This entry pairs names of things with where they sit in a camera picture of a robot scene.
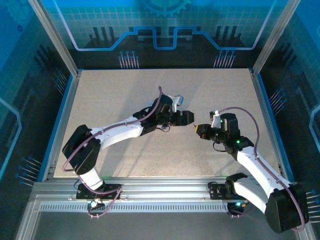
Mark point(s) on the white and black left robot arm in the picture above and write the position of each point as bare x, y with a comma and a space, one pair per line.
120, 131

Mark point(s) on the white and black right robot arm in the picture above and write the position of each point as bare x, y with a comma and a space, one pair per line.
252, 165

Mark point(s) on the small lit connector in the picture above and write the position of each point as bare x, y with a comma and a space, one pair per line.
237, 205
93, 203

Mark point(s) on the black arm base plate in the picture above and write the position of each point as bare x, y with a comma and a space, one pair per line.
112, 190
215, 191

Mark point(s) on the aluminium mounting rail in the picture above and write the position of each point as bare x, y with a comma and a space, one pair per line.
162, 187

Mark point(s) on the aluminium side rail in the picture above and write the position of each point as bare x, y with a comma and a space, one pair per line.
63, 125

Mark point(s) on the aluminium frame post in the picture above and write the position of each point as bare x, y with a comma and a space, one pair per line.
57, 40
274, 37

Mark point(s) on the aluminium base frame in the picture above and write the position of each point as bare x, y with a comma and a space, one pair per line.
62, 200

